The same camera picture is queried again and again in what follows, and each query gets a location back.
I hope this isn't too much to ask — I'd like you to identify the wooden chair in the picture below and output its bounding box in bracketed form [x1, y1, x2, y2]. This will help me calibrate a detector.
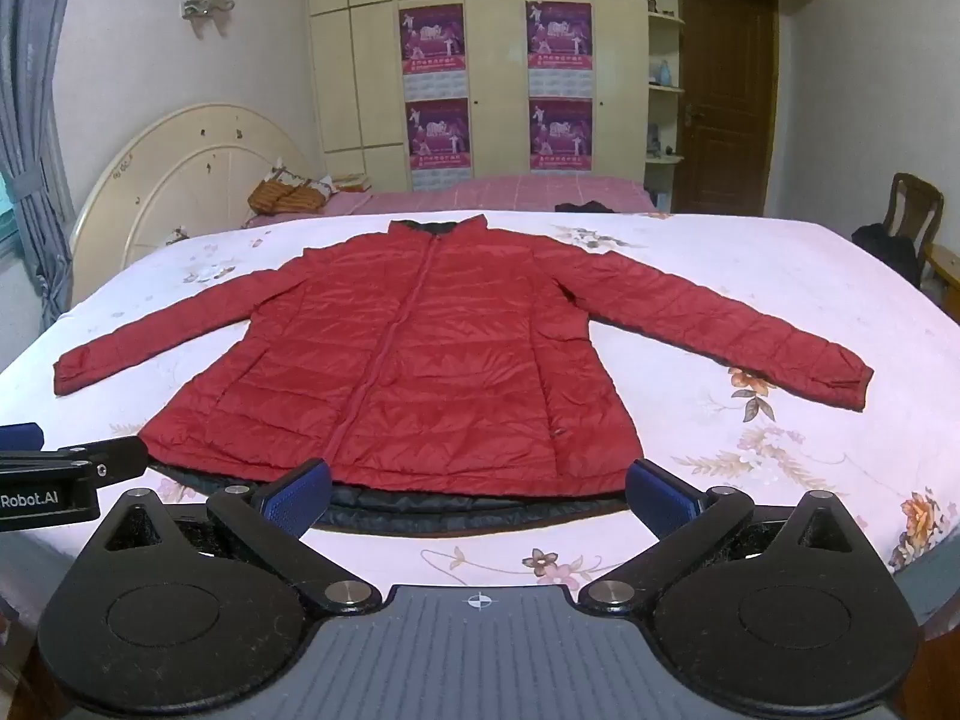
[880, 172, 946, 290]

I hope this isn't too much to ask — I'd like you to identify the cream corner shelf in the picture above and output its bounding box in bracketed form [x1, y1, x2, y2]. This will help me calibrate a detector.
[645, 0, 687, 215]

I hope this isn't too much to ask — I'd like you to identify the wooden side table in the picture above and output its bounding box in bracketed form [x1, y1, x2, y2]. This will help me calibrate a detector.
[923, 243, 960, 302]

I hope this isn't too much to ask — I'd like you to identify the cream round headboard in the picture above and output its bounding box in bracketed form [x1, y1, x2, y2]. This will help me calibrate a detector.
[69, 103, 322, 287]

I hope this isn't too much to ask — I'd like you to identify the grey curtain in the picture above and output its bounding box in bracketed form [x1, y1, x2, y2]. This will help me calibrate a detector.
[0, 0, 85, 342]

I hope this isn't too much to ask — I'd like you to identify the cream wardrobe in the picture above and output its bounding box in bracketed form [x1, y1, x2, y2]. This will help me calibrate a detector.
[303, 0, 648, 194]

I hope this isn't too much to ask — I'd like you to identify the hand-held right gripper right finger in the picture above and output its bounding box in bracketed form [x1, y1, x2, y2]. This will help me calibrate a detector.
[577, 457, 857, 614]

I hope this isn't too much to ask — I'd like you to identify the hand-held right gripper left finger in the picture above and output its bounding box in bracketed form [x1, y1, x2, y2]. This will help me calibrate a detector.
[103, 457, 381, 614]

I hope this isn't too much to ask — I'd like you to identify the brown wooden door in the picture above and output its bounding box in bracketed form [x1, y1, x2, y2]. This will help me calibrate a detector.
[676, 0, 779, 215]

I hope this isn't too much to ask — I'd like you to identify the black bag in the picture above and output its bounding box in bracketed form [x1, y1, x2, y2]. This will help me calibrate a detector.
[850, 223, 923, 288]

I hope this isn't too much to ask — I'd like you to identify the patterned pillow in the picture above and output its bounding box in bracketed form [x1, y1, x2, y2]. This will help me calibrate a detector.
[303, 173, 373, 200]

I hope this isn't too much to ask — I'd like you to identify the orange brown bag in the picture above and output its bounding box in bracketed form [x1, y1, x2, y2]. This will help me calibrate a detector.
[248, 157, 325, 215]

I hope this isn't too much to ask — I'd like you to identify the purple wall poster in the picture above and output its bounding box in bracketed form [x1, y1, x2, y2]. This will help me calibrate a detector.
[399, 4, 469, 100]
[526, 1, 594, 98]
[528, 97, 594, 176]
[405, 98, 473, 192]

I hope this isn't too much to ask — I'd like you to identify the red down jacket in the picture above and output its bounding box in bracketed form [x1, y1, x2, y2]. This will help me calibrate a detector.
[52, 215, 875, 535]

